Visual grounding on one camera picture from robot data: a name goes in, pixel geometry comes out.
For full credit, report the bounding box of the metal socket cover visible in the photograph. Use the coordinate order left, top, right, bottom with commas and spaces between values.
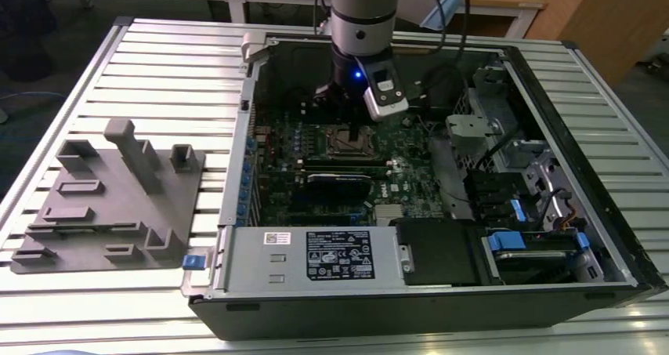
326, 127, 378, 158

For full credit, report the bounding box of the black RAM slot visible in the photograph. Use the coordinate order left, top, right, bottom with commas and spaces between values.
302, 157, 386, 165
301, 165, 394, 175

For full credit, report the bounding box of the black graphics card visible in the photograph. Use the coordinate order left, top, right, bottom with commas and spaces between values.
289, 170, 376, 212

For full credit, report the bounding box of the green motherboard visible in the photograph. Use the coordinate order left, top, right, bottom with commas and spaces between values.
253, 107, 457, 227

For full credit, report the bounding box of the silver chipset heatsink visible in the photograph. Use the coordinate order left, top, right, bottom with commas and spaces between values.
372, 203, 408, 220

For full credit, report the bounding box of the silver metal drive cage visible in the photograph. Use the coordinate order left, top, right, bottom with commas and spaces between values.
453, 65, 564, 199

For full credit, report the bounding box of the grey power supply unit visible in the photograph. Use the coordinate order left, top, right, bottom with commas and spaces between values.
222, 225, 409, 294

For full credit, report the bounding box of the hard disk in blue carrier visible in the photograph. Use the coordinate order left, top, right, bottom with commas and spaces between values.
482, 229, 590, 286

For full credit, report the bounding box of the black open PC case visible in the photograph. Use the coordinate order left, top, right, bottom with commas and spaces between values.
180, 31, 669, 342

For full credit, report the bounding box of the grey parts rack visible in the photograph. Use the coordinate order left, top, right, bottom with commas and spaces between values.
8, 118, 208, 274

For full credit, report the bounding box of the wooden cabinet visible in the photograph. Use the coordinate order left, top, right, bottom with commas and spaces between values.
525, 0, 669, 88

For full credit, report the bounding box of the chair base with wheels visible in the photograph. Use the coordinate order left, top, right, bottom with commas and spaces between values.
645, 29, 669, 74

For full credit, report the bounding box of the black office chair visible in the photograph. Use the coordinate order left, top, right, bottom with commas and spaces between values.
0, 0, 60, 84

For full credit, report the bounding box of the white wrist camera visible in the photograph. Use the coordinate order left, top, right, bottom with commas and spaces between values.
361, 61, 410, 122

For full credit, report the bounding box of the grey metal bracket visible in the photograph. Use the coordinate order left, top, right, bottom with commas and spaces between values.
444, 114, 498, 150

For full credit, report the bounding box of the black wire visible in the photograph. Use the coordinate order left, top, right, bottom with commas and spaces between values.
474, 133, 516, 174
537, 187, 572, 225

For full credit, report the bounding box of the black plastic drive bracket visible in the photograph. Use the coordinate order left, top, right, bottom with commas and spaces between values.
462, 170, 530, 223

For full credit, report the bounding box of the coloured wire bundle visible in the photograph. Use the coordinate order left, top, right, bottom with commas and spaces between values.
553, 212, 580, 233

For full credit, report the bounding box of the silver metal handle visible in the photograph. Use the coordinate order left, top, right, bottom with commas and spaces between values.
178, 245, 224, 298

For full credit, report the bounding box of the blue floor cable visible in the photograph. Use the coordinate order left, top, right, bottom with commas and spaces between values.
0, 90, 66, 105

